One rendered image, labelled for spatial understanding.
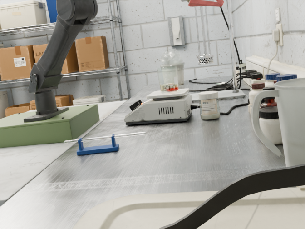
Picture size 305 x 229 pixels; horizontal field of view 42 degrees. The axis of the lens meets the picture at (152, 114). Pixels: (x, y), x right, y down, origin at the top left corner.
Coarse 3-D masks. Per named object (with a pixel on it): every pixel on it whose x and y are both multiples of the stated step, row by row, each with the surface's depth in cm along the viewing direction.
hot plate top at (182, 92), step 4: (152, 92) 129; (156, 92) 127; (160, 92) 126; (176, 92) 121; (180, 92) 120; (184, 92) 119; (148, 96) 120; (152, 96) 120; (156, 96) 120; (160, 96) 120; (164, 96) 119; (168, 96) 119; (172, 96) 119; (176, 96) 118
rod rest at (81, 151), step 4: (112, 136) 94; (80, 140) 94; (112, 140) 94; (80, 144) 94; (112, 144) 94; (116, 144) 96; (80, 148) 94; (84, 148) 96; (88, 148) 96; (92, 148) 96; (96, 148) 95; (100, 148) 95; (104, 148) 94; (108, 148) 94; (112, 148) 94; (116, 148) 94; (80, 152) 94; (84, 152) 94; (88, 152) 94; (92, 152) 94; (96, 152) 94; (100, 152) 94; (104, 152) 94
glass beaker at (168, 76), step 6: (162, 66) 126; (168, 66) 126; (174, 66) 121; (162, 72) 121; (168, 72) 121; (174, 72) 122; (162, 78) 122; (168, 78) 121; (174, 78) 122; (162, 84) 122; (168, 84) 121; (174, 84) 122; (162, 90) 123; (168, 90) 122; (174, 90) 122
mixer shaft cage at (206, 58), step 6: (204, 30) 162; (198, 36) 160; (204, 36) 160; (198, 42) 160; (204, 42) 161; (198, 48) 161; (204, 48) 161; (204, 54) 161; (210, 54) 160; (198, 60) 162; (204, 60) 160; (210, 60) 160
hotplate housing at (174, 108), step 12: (180, 96) 121; (144, 108) 121; (156, 108) 120; (168, 108) 119; (180, 108) 118; (192, 108) 126; (132, 120) 123; (144, 120) 122; (156, 120) 121; (168, 120) 120; (180, 120) 119
